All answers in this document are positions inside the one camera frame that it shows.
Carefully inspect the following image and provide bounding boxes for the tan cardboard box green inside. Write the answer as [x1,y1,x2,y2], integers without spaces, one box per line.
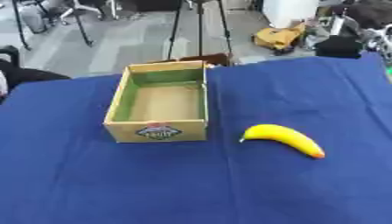
[102,59,210,144]

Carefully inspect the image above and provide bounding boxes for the brown cardboard box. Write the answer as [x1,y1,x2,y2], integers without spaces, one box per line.
[147,52,233,67]

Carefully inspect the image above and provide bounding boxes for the black tripod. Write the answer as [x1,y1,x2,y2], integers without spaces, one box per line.
[165,0,235,60]
[10,0,95,52]

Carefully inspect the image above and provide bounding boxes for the yellow toy banana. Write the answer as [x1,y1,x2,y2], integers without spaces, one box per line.
[239,123,326,159]

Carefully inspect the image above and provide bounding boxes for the yellow-brown bag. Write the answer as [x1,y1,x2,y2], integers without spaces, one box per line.
[251,23,308,52]

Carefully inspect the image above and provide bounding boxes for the white cabinet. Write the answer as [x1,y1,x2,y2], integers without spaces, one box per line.
[260,0,322,29]

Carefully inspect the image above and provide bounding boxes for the black bag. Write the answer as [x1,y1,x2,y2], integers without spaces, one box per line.
[313,35,365,60]

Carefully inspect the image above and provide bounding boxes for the black office chair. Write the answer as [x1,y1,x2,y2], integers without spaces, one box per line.
[0,45,73,103]

